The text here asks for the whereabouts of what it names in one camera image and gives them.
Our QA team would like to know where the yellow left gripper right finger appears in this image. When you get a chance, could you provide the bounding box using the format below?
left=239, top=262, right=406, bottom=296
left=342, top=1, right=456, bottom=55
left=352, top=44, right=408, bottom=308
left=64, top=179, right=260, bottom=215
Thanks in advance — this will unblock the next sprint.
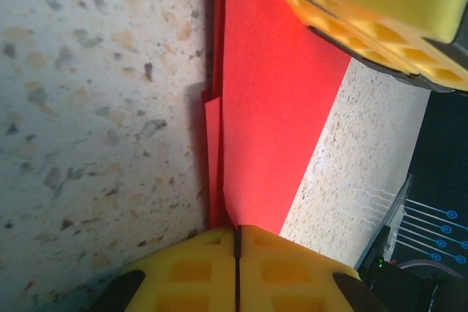
left=237, top=224, right=385, bottom=312

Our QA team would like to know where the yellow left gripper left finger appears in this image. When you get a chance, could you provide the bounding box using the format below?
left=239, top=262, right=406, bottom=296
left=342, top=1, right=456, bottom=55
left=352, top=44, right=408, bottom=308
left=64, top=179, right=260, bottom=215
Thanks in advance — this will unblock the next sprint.
left=89, top=226, right=238, bottom=312

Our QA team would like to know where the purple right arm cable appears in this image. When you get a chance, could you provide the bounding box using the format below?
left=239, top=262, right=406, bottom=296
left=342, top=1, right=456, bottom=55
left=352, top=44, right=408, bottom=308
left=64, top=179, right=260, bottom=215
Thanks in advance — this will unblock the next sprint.
left=398, top=258, right=468, bottom=277

